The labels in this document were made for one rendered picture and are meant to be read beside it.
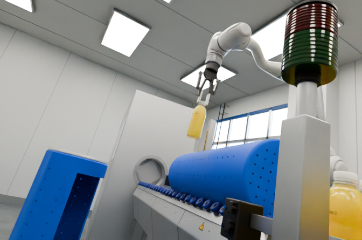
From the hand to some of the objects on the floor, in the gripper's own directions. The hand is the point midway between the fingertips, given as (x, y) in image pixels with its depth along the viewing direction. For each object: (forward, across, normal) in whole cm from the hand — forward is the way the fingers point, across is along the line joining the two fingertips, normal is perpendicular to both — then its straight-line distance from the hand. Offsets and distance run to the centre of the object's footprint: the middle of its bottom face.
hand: (203, 98), depth 124 cm
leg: (+148, -19, -151) cm, 212 cm away
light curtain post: (+145, -59, -97) cm, 184 cm away
